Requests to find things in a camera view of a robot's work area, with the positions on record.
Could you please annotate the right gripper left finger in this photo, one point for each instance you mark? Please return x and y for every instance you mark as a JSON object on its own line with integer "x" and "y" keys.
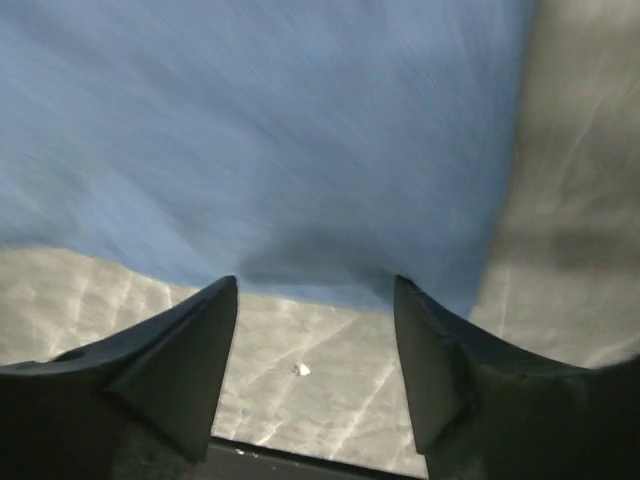
{"x": 138, "y": 404}

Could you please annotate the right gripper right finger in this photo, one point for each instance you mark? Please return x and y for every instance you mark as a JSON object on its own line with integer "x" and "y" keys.
{"x": 483, "y": 408}

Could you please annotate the blue fabric pillowcase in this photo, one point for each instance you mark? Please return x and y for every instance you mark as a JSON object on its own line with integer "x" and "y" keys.
{"x": 314, "y": 149}

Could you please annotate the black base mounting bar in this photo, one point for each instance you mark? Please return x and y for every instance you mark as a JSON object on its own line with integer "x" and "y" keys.
{"x": 234, "y": 460}

